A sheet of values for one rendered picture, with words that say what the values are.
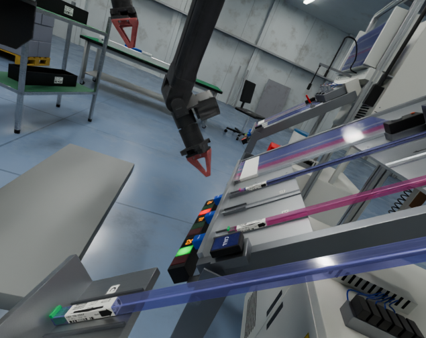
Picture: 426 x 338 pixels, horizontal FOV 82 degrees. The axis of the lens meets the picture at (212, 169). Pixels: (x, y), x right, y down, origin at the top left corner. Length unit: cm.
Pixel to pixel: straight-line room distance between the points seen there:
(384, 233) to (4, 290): 58
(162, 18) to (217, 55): 236
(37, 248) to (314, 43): 1127
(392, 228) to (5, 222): 69
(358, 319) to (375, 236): 34
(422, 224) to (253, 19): 1052
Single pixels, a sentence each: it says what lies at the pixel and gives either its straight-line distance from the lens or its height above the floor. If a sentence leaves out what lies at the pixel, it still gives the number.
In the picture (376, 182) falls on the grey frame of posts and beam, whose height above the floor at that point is 87.
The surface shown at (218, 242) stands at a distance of 42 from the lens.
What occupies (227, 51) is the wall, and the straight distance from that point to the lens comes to 1054.
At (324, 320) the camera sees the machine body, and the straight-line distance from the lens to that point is 71.
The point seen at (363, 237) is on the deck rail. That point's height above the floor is 90.
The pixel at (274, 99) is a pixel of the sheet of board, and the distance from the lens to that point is 1077.
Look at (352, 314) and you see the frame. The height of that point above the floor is 65.
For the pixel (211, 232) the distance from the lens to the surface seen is 52.
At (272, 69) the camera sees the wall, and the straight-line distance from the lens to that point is 1091.
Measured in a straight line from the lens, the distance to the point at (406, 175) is 57.
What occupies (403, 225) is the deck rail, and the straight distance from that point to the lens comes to 43.
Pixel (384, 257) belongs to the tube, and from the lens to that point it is 23.
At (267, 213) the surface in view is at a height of 80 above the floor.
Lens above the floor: 102
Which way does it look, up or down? 20 degrees down
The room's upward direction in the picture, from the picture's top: 23 degrees clockwise
